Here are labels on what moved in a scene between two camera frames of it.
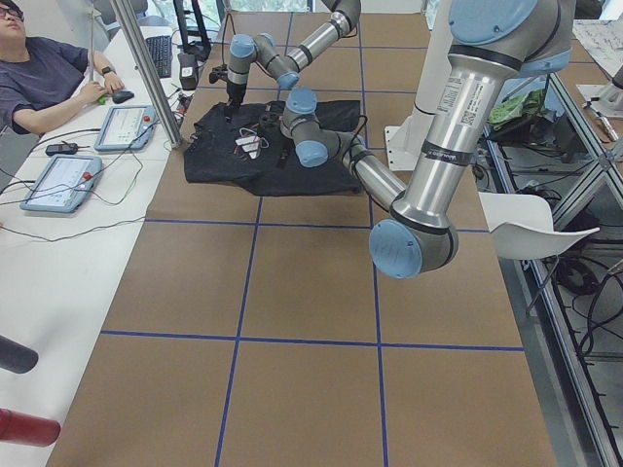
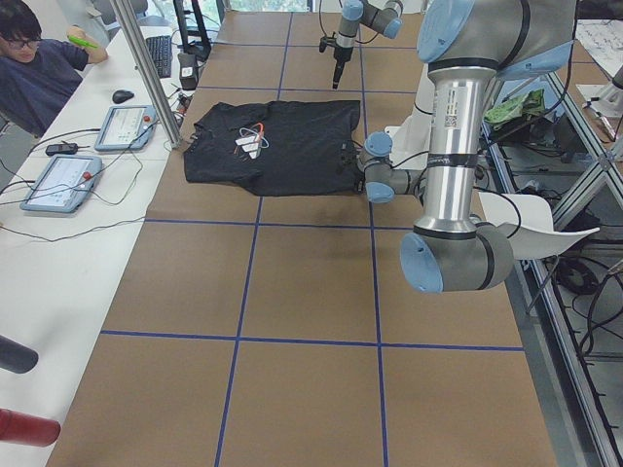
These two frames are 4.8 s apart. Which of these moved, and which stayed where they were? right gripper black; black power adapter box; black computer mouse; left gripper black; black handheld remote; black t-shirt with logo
Moved: right gripper black; left gripper black
Stayed: black power adapter box; black t-shirt with logo; black handheld remote; black computer mouse
